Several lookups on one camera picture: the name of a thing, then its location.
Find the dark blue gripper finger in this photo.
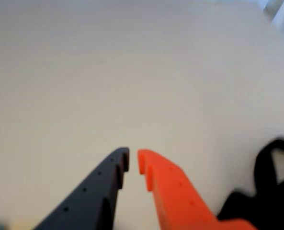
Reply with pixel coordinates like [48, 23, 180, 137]
[33, 147, 130, 230]

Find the black fabric bag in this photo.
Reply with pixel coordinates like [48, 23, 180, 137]
[217, 138, 284, 230]

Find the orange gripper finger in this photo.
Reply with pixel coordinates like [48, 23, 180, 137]
[137, 149, 256, 230]

